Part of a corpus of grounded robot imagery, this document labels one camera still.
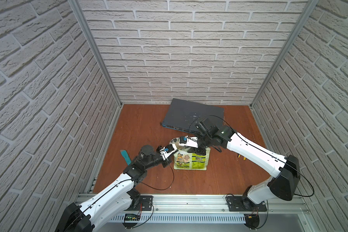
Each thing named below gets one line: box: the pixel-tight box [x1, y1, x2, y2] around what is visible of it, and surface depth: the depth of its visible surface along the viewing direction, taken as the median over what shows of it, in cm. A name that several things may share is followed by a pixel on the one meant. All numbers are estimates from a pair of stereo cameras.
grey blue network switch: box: [159, 98, 225, 134], surface depth 115 cm
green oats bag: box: [173, 147, 211, 171], surface depth 80 cm
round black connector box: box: [243, 214, 261, 230], surface depth 71 cm
